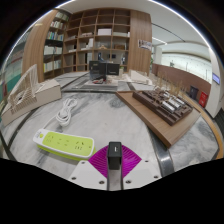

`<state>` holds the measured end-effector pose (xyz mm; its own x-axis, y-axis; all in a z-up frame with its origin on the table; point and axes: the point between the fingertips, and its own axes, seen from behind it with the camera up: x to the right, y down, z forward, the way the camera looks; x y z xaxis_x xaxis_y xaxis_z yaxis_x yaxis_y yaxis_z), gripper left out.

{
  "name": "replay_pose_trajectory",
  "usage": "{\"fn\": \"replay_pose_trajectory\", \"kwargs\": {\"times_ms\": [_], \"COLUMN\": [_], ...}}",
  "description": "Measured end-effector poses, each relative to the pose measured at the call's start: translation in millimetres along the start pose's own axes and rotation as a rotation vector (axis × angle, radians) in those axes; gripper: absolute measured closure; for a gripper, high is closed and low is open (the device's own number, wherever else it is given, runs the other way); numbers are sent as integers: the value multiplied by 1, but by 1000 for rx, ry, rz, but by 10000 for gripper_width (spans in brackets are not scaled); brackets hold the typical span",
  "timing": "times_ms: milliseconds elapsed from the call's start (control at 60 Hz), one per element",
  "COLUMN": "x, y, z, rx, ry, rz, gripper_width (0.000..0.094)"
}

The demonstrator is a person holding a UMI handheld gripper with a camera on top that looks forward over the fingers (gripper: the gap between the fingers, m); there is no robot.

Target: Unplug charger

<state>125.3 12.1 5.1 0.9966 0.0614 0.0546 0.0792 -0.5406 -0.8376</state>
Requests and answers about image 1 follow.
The black charger block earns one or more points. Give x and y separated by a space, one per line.
114 155

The wooden cubby shelf unit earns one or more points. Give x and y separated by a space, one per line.
105 33

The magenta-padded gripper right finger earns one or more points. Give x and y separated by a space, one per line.
145 172

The brown architectural model, wooden board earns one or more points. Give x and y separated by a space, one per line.
163 113

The dark bookshelf with books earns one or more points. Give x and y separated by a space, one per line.
53 46

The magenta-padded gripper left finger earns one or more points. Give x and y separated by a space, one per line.
85 173

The curved wooden slatted bench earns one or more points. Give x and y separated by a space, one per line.
213 126

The small white architectural model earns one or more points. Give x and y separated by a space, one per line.
140 77

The wall screen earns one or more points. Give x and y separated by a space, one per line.
216 78

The curved ceiling light strip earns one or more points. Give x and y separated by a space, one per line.
181 17

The white and green power strip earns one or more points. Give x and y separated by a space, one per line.
65 143

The dark bin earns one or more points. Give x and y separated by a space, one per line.
193 92

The white architectural model, beige base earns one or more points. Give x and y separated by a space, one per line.
43 93

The wall poster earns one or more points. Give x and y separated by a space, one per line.
145 45

